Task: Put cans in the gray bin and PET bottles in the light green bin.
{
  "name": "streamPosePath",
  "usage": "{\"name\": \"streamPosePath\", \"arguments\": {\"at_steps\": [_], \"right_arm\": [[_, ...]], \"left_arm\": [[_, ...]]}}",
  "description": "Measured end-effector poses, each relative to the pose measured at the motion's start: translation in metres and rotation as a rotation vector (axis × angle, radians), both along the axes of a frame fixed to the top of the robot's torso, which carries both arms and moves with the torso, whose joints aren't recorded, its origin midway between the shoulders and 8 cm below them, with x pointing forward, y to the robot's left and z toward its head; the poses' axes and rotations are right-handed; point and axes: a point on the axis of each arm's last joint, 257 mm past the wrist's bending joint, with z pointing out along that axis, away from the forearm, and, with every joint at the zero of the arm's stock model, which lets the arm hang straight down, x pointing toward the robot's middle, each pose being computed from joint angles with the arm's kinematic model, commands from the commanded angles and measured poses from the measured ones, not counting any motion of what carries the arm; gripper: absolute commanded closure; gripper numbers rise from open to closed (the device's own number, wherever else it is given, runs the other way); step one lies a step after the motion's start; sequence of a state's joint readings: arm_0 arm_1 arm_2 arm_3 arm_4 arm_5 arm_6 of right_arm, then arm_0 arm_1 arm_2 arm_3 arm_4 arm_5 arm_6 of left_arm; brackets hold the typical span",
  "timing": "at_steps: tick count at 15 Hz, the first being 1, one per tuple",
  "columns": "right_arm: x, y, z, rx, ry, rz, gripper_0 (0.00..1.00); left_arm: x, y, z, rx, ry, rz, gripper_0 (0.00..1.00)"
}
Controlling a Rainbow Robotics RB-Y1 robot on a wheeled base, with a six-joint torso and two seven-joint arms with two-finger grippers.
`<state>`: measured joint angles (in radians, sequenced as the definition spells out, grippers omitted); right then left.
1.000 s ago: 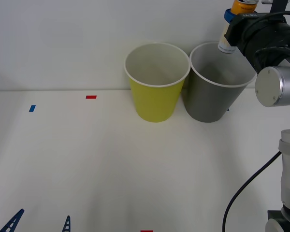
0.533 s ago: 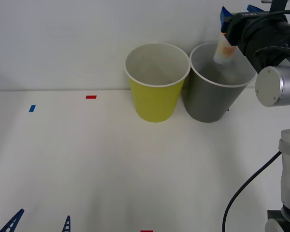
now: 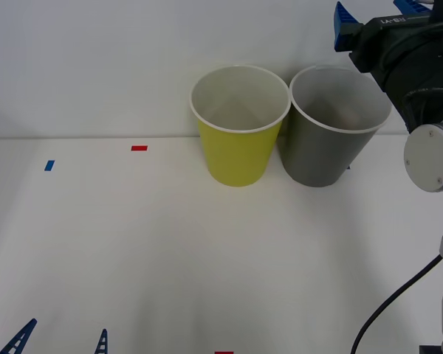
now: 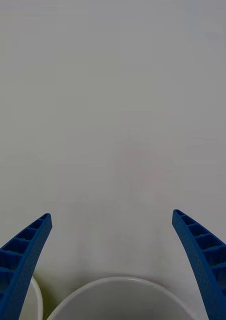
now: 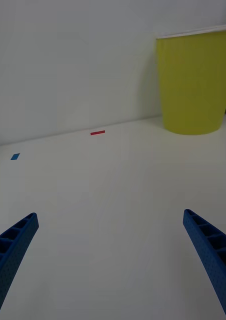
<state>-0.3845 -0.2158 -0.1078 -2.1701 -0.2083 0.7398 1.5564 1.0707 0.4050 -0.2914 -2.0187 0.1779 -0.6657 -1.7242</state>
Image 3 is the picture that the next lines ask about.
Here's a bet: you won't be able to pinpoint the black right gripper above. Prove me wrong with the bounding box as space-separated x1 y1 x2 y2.
333 0 443 81

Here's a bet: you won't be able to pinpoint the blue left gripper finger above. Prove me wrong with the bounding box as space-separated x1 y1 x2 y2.
94 328 109 354
0 318 38 354

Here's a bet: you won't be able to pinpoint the grey plastic bin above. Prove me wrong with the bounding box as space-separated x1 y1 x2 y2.
278 65 394 189

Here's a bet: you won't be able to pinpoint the yellow-green plastic bin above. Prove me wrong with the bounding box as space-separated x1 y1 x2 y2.
188 65 292 188

